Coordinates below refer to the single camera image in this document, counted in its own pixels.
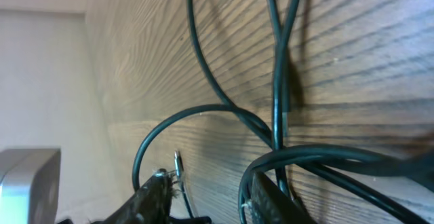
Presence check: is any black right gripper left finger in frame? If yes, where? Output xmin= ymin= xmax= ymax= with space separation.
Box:
xmin=96 ymin=168 xmax=173 ymax=224

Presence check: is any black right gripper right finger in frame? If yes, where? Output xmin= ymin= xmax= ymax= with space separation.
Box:
xmin=242 ymin=171 xmax=315 ymax=224

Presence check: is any black cable bundle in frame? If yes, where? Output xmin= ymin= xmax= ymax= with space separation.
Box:
xmin=131 ymin=0 xmax=434 ymax=224

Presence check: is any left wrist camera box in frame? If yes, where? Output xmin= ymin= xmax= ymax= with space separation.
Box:
xmin=1 ymin=148 xmax=61 ymax=224

